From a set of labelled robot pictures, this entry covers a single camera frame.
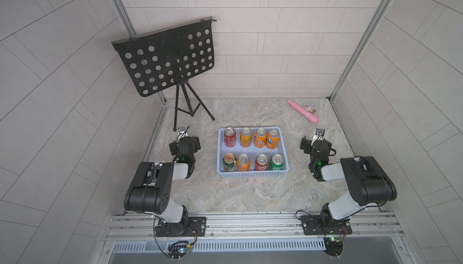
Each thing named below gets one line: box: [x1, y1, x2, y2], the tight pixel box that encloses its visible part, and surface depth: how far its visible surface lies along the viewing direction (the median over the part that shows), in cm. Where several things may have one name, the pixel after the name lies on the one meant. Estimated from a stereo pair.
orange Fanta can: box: [265, 128, 280, 151], surface depth 90 cm
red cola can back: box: [223, 126, 237, 148], surface depth 91 cm
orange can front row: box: [236, 153, 252, 172], surface depth 81 cm
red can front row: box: [254, 153, 269, 172], surface depth 80 cm
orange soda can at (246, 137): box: [239, 127, 253, 148], surface depth 91 cm
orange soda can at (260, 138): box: [253, 127, 268, 149], surface depth 91 cm
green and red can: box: [222, 151, 237, 173], surface depth 81 cm
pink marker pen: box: [286, 100, 319, 125], surface depth 113 cm
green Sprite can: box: [269, 153, 286, 171], surface depth 81 cm
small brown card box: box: [301, 103, 318, 115], surface depth 114 cm
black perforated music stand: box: [112, 16, 217, 131], surface depth 77 cm
